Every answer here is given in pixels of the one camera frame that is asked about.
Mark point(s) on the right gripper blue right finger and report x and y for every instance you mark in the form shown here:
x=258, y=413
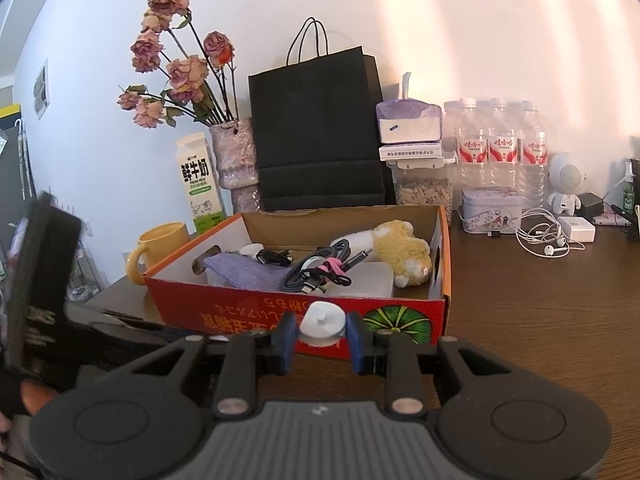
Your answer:
x=360, y=344

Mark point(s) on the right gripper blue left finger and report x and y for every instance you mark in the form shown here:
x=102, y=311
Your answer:
x=283, y=341

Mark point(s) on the white round lid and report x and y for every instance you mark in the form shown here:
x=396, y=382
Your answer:
x=323, y=325
x=251, y=250

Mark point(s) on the clear cotton swab box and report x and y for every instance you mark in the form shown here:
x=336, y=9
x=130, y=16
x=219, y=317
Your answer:
x=369, y=280

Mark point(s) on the purple woven pouch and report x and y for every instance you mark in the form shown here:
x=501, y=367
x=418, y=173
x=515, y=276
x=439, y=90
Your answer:
x=240, y=272

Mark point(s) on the white yellow plush toy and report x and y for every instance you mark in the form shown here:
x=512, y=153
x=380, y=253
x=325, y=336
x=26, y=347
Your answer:
x=394, y=243

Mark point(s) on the person's left hand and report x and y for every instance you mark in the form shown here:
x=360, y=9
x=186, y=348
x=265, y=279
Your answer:
x=22, y=396

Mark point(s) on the red cardboard box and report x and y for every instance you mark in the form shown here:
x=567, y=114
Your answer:
x=301, y=241

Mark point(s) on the yellow ceramic mug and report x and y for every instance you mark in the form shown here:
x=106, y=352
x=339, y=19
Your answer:
x=153, y=246

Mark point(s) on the white milk carton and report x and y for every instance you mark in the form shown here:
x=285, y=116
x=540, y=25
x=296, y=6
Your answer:
x=198, y=176

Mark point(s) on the clear seed container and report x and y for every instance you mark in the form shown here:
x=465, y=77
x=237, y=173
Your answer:
x=424, y=182

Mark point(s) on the white printed tin box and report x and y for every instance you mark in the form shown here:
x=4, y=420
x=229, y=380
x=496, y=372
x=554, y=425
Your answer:
x=487, y=210

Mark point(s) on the white flat box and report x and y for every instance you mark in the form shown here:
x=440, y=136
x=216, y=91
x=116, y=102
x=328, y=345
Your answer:
x=401, y=151

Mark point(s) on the water bottle left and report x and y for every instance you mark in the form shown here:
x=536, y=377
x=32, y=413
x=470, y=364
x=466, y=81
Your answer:
x=472, y=145

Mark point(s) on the water bottle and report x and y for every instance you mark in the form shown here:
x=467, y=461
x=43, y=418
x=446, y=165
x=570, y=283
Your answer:
x=502, y=145
x=533, y=156
x=472, y=145

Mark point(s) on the purple textured vase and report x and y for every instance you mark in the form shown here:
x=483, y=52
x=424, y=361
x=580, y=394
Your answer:
x=236, y=163

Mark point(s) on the white earphones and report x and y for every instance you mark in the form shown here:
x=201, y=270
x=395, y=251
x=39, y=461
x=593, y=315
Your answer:
x=541, y=235

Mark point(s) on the black paper bag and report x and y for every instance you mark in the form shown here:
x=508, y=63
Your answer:
x=315, y=129

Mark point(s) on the water bottle right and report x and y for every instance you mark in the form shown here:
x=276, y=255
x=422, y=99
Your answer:
x=533, y=156

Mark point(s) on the water bottle middle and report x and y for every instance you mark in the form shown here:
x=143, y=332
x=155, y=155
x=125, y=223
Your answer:
x=502, y=145

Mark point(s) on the white charger block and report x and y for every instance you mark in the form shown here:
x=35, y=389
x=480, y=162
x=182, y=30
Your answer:
x=577, y=229

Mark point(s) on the white robot figurine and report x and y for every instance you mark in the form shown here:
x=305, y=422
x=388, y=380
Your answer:
x=566, y=177

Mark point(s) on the dried pink rose bouquet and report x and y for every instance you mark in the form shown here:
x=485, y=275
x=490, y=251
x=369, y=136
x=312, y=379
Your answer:
x=198, y=71

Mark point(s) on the black power adapter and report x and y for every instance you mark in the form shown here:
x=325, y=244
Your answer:
x=590, y=206

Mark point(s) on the green spray bottle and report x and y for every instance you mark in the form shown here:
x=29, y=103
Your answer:
x=629, y=196

